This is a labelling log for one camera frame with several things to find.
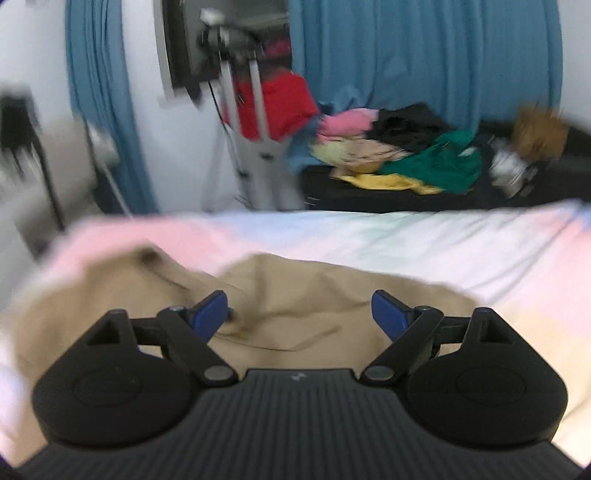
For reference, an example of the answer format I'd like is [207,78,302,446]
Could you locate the pile of colourful clothes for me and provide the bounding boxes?
[300,120,591,214]

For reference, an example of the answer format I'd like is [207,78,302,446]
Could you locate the pale yellow garment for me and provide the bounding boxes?
[308,141,354,166]

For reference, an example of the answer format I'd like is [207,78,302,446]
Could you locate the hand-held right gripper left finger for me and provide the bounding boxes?
[85,290,239,387]

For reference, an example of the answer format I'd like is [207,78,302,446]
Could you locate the black chair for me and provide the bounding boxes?
[0,88,65,232]

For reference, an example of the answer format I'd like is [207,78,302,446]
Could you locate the beige pants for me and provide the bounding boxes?
[9,247,481,467]

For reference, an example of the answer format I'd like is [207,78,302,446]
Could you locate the brown fuzzy object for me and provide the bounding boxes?
[510,105,571,160]

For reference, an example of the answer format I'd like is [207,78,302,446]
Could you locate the pink garment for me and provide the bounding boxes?
[316,108,379,141]

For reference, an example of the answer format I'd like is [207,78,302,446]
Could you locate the black garment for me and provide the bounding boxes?
[367,102,458,153]

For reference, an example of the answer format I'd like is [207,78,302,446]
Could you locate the pastel tie-dye bed sheet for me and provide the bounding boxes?
[0,200,591,467]

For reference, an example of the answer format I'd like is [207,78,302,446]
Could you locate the narrow blue curtain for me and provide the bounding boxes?
[65,0,158,215]

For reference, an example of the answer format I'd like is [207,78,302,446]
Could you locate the silver metal object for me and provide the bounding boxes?
[69,117,134,215]

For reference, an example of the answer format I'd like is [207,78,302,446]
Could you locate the grey metal stand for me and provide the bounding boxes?
[198,9,305,210]

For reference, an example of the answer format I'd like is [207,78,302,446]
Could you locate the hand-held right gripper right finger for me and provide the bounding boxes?
[360,290,516,387]

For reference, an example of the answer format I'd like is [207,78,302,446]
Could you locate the tan garment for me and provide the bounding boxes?
[344,138,409,174]

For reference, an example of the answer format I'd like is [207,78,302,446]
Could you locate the wide blue curtain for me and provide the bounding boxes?
[288,0,561,125]

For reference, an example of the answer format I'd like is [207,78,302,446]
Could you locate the red garment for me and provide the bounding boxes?
[231,71,321,141]

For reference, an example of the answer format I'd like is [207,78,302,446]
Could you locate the green garment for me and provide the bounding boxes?
[379,129,483,195]

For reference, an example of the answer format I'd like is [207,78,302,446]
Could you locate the white shoes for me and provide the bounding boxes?
[489,148,539,199]

